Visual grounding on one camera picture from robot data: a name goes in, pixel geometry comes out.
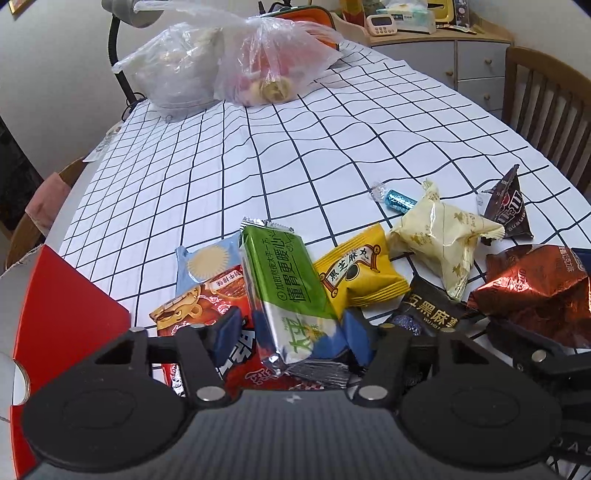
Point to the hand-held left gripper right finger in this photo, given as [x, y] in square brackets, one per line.
[359, 337]

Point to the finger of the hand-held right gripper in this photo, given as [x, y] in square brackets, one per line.
[531, 353]

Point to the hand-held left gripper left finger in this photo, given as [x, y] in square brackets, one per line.
[227, 334]

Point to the red orange snack packet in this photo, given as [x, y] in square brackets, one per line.
[203, 300]

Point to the copper foil snack packet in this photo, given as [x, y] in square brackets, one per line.
[531, 286]

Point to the green snack packet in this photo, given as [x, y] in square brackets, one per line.
[281, 277]

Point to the cream snack packet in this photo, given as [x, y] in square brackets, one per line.
[438, 230]

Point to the blue candy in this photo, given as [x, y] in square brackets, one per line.
[399, 199]

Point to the dark brown triangular packet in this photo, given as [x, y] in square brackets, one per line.
[508, 203]

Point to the red and white cardboard box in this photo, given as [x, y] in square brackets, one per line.
[60, 300]

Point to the yellow snack packet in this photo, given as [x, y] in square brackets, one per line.
[360, 272]

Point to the blue packet with gold circle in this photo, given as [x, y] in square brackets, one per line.
[207, 263]

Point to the black packet with gold print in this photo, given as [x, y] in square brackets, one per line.
[434, 304]

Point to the navy snack packet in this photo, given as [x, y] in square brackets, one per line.
[582, 261]

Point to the white checkered tablecloth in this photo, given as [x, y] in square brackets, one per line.
[277, 161]

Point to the pink cloth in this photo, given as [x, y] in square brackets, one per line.
[46, 203]

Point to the printed paper leaflet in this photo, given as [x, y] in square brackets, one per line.
[104, 143]

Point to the wooden slatted chair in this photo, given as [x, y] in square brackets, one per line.
[545, 106]

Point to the dark bookshelf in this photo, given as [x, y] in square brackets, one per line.
[18, 175]

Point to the clear plastic bag grey contents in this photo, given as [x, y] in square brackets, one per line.
[180, 69]

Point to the clear plastic bag red contents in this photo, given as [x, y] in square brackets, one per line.
[268, 64]

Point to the wooden cabinet with grey drawers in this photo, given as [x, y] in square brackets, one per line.
[475, 60]

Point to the grey desk lamp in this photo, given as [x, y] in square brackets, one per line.
[112, 46]

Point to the white kitchen timer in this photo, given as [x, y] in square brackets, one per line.
[379, 24]

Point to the green white tissue box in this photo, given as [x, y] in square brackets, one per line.
[415, 18]

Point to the orange drink bottle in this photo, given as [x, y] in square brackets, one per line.
[352, 11]

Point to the orange container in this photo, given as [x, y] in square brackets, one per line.
[304, 14]

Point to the yellow box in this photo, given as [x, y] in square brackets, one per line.
[444, 11]

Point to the wooden picture frame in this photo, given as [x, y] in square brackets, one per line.
[23, 5]

